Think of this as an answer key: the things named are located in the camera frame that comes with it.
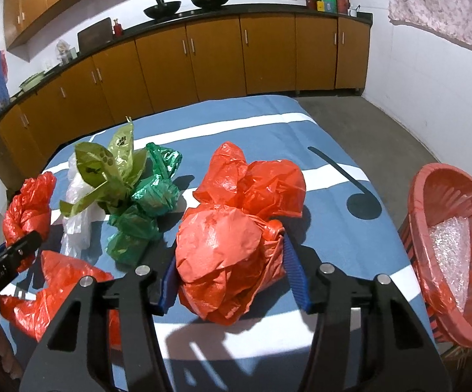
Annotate dark green plastic bag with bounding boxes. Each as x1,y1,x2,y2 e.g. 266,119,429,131
107,142,183,266

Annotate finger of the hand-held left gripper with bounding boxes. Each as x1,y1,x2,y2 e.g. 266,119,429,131
0,231,44,272

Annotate jar with plastic cover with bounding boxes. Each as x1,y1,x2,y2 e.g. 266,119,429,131
56,40,77,65

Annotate blue striped tablecloth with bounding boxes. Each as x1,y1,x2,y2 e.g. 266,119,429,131
0,94,441,392

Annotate large orange plastic bag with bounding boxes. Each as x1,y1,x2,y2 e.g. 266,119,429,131
176,142,307,327

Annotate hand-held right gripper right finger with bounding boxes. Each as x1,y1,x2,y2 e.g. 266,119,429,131
283,237,453,392

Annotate wooden upper cabinets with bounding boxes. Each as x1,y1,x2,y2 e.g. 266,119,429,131
3,0,134,50

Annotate black kitchen countertop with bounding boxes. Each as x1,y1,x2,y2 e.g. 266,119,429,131
0,2,373,143

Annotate wooden cabinets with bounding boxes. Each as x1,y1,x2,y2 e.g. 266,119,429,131
0,12,371,160
3,0,134,50

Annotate olive paw print plastic bag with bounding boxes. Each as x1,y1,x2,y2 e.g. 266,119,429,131
59,116,149,219

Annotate wooden lower cabinets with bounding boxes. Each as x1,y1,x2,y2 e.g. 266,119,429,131
0,12,371,160

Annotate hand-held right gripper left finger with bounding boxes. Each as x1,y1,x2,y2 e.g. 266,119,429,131
19,259,179,392

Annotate brown cutting board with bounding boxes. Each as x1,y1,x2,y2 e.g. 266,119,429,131
77,17,114,52

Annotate red plastic basket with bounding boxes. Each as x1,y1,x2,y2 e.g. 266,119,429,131
399,163,472,350

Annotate green basin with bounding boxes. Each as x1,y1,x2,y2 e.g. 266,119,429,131
19,73,46,90

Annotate white plastic bag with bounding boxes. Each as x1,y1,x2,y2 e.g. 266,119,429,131
61,157,108,259

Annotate black wok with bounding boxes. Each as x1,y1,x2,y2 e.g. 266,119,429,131
143,0,181,20

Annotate large bubble wrap sheet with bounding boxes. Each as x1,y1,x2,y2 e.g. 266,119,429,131
429,214,472,313

